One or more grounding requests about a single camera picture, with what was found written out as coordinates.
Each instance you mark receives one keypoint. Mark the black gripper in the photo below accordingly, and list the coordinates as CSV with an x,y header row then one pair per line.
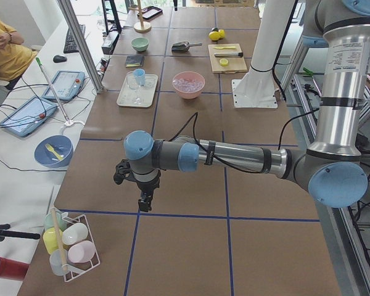
x,y
146,187

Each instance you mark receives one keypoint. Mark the metal ice scoop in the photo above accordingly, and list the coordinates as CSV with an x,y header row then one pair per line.
x,y
183,46

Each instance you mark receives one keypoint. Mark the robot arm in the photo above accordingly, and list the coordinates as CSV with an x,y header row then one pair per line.
x,y
326,22
329,168

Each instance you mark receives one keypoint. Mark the white cup in rack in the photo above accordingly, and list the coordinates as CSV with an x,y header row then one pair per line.
x,y
74,234

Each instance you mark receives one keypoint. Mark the pink cup in rack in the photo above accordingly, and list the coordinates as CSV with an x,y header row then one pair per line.
x,y
81,252

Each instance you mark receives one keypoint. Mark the green cup in rack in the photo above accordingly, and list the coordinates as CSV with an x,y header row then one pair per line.
x,y
48,221

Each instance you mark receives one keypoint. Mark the yellow cup in rack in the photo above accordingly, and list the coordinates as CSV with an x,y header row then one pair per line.
x,y
50,241

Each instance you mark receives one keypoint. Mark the pale blue cup in rack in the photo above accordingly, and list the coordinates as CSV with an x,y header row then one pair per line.
x,y
56,263

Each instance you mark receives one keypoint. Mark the pile of clear ice cubes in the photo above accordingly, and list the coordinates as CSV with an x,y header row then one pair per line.
x,y
188,85

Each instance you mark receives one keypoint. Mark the light blue plastic cup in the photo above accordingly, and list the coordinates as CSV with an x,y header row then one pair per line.
x,y
140,76

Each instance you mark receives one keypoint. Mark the blue bowl at back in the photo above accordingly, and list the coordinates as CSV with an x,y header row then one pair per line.
x,y
62,144

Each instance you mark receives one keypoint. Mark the wooden stick in rack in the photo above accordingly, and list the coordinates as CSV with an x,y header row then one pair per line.
x,y
63,257

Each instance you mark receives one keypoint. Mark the cream bear tray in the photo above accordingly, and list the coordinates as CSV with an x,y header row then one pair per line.
x,y
126,97

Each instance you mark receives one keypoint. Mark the yellow plastic fork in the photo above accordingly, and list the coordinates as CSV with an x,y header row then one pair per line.
x,y
53,151

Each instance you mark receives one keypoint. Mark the clear wine glass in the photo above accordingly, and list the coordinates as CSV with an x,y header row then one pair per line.
x,y
133,84

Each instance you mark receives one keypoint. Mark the pink bowl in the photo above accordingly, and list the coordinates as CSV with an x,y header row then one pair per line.
x,y
189,75

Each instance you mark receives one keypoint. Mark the teach pendant tablet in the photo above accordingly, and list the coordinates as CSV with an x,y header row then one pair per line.
x,y
29,116
67,84

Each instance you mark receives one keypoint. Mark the green bowl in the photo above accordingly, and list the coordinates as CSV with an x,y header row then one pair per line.
x,y
140,44

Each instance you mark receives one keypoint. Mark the red cylinder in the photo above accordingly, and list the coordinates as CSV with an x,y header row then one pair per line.
x,y
13,270

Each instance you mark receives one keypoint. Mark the half lemon slice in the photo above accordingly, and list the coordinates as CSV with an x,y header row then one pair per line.
x,y
224,62

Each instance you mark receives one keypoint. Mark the wooden cutting board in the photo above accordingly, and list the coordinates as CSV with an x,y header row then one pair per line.
x,y
227,58

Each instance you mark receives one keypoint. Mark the black computer mouse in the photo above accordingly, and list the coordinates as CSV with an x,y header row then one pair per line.
x,y
59,59

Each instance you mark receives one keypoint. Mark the steel cylinder muddler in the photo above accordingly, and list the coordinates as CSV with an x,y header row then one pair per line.
x,y
229,54

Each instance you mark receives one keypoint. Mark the yellow plastic knife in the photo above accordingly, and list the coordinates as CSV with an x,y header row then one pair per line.
x,y
225,47

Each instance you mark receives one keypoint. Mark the black keyboard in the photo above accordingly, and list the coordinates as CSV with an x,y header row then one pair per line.
x,y
70,45

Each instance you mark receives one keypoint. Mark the wooden stand with round base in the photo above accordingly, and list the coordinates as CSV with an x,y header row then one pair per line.
x,y
141,26

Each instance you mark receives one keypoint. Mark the whole yellow lemon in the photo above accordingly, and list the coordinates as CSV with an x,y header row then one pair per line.
x,y
214,35

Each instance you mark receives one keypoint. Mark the person in yellow shirt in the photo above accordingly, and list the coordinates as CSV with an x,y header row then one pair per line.
x,y
15,58

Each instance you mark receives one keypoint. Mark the white wire rack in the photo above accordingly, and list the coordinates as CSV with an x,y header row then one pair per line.
x,y
70,245

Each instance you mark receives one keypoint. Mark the black camera tripod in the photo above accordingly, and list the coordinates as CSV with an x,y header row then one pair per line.
x,y
6,232

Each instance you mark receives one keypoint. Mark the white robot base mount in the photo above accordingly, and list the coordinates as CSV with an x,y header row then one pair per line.
x,y
256,89

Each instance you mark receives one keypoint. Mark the aluminium frame post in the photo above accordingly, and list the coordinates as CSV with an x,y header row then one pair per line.
x,y
72,22

